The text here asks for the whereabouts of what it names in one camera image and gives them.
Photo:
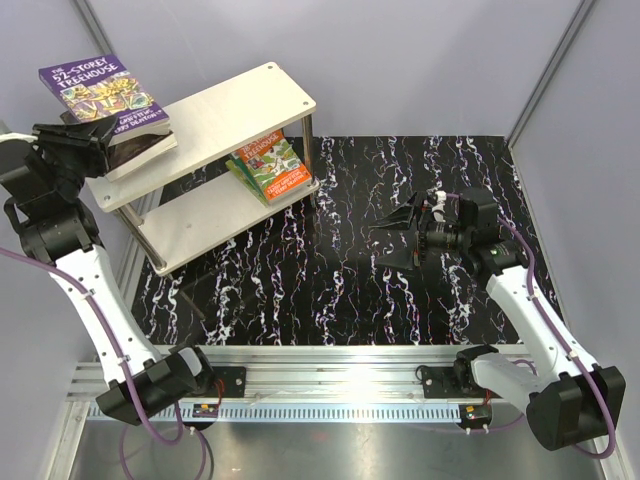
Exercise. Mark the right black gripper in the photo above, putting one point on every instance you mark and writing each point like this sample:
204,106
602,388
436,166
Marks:
400,219

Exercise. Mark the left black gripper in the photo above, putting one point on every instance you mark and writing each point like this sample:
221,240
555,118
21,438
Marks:
86,132

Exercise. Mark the dark tale of two cities book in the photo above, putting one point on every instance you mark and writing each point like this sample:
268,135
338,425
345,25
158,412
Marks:
127,157

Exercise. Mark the purple 52-storey treehouse book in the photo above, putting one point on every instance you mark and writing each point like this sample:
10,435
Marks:
100,87

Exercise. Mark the orange paperback book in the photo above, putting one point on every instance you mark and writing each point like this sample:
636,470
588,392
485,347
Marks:
273,166

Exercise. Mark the green 65-storey treehouse book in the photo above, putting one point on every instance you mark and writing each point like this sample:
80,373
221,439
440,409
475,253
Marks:
246,181

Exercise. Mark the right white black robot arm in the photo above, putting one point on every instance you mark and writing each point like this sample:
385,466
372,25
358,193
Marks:
568,398

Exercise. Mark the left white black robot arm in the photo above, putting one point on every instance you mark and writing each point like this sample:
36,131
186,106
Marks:
59,234

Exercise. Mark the black marble pattern mat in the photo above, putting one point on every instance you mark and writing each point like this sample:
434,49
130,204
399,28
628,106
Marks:
308,275

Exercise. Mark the white two-tier metal shelf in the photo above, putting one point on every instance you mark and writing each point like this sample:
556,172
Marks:
208,126

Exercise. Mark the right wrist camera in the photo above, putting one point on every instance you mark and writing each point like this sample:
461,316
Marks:
437,201

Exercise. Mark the aluminium mounting rail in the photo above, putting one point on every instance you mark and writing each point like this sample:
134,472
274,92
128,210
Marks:
332,374

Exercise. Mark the white slotted cable duct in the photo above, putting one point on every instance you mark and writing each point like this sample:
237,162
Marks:
236,412

